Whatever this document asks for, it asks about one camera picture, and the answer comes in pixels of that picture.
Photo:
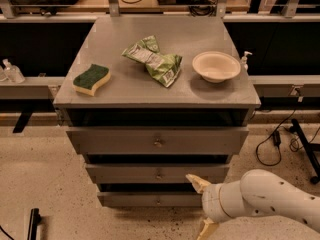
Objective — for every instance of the grey middle drawer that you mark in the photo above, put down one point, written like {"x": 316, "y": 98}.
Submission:
{"x": 154, "y": 173}

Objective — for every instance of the green yellow sponge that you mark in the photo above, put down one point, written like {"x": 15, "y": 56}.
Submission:
{"x": 91, "y": 79}

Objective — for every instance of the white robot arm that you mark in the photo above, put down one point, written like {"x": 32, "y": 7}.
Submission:
{"x": 258, "y": 193}

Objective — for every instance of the grey top drawer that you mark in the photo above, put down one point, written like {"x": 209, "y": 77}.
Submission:
{"x": 157, "y": 141}

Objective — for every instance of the white bowl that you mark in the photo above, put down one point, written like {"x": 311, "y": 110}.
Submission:
{"x": 216, "y": 67}

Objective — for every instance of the grey bottom drawer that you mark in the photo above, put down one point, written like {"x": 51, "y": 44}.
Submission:
{"x": 149, "y": 199}

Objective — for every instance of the clear sanitizer bottle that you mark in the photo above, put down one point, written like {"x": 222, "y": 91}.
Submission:
{"x": 13, "y": 73}

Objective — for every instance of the grey drawer cabinet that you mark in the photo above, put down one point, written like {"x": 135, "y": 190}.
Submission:
{"x": 131, "y": 98}

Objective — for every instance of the grey drawer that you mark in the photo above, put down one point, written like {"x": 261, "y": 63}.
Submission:
{"x": 154, "y": 173}
{"x": 157, "y": 141}
{"x": 149, "y": 199}

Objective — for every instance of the white pump bottle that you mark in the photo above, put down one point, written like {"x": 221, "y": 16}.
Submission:
{"x": 244, "y": 59}

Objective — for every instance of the black floor bar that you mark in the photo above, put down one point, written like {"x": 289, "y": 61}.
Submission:
{"x": 34, "y": 220}

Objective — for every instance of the green crumpled chip bag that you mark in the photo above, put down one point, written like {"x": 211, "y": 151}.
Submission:
{"x": 164, "y": 68}

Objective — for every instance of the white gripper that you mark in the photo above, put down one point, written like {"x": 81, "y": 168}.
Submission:
{"x": 211, "y": 202}

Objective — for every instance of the black stand leg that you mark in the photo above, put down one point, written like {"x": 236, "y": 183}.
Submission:
{"x": 310, "y": 149}

